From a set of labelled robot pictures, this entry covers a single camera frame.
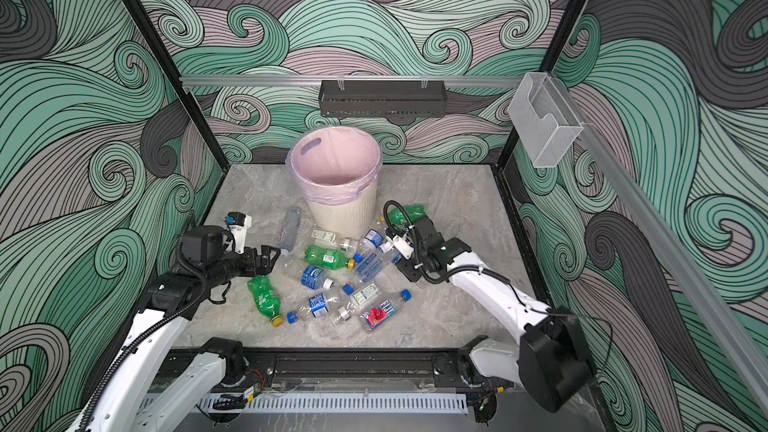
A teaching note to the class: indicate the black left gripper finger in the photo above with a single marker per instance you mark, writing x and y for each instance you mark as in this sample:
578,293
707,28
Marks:
263,266
267,252

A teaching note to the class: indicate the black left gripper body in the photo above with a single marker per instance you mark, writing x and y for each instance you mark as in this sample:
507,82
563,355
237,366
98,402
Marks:
234,265

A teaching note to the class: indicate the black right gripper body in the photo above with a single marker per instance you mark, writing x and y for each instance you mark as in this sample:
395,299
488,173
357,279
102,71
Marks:
416,265

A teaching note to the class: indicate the clear bottle without label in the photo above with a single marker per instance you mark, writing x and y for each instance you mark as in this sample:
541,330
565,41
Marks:
288,235

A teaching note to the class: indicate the green bottle yellow cap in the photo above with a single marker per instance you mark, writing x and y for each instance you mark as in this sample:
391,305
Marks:
266,299
327,258

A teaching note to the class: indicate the clear bottle blue label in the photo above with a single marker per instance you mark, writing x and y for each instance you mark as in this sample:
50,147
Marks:
371,242
309,276

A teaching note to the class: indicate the pepsi label clear bottle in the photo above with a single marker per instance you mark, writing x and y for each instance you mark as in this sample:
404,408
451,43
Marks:
320,305

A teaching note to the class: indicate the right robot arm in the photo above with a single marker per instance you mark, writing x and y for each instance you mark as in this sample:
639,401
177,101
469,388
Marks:
549,354

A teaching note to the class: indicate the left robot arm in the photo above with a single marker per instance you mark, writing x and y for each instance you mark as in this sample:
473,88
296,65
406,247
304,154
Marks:
206,257

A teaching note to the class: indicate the white ribbed waste bin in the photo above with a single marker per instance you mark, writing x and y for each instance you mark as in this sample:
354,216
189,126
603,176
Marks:
349,220

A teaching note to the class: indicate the pink bin liner bag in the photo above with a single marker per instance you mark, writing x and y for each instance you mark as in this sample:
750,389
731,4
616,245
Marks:
334,165

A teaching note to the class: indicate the clear square bottle green label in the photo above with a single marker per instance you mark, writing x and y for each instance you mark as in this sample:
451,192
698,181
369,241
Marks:
331,240

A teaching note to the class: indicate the soda water blue bottle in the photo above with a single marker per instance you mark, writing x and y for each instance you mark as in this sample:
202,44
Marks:
369,268

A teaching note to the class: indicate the clear bottle pink label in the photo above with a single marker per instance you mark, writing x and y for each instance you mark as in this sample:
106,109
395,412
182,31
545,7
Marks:
384,308

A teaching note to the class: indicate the clear bottle green white label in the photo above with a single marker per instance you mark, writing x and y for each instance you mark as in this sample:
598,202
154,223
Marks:
354,300

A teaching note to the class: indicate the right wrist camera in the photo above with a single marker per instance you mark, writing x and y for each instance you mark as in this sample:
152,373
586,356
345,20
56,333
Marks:
402,245

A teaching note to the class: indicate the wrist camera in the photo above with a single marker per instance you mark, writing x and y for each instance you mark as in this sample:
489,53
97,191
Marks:
238,224
402,245

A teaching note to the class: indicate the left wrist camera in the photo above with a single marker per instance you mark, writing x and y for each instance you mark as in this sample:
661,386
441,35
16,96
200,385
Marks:
238,224

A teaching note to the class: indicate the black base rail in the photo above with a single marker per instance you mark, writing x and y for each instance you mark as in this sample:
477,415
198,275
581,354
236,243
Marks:
441,367

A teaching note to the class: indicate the white slotted cable duct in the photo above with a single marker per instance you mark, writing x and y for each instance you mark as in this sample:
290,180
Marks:
364,402

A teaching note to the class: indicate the black wall tray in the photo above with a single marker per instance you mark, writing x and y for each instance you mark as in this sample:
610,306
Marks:
344,98

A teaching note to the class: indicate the clear acrylic wall holder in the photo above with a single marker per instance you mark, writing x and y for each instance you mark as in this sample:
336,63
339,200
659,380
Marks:
544,116

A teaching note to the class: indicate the aluminium back rail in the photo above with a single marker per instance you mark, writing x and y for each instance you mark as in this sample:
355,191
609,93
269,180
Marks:
277,80

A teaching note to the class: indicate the aluminium rail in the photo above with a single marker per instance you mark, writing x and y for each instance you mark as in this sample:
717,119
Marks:
611,145
277,80

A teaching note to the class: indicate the aluminium right rail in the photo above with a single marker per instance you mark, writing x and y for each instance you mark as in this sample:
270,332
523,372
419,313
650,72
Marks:
611,145

